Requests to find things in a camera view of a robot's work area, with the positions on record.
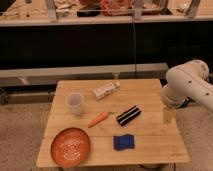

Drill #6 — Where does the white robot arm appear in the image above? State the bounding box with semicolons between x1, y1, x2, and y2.
161;60;213;124

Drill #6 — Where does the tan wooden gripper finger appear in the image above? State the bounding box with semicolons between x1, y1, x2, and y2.
163;107;176;124

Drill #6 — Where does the blue sponge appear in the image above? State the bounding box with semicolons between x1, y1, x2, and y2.
113;134;135;151

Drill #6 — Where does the translucent plastic cup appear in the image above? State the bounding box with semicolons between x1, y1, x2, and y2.
65;93;84;115

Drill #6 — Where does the white toy bottle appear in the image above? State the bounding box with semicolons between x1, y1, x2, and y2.
93;82;120;100

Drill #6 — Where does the orange ribbed plate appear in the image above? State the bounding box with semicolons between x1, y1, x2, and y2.
50;127;91;168

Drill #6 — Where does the orange carrot shaped pepper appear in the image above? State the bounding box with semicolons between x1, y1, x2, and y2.
88;112;109;128

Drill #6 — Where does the wooden table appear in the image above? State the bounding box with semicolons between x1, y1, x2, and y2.
36;79;189;167

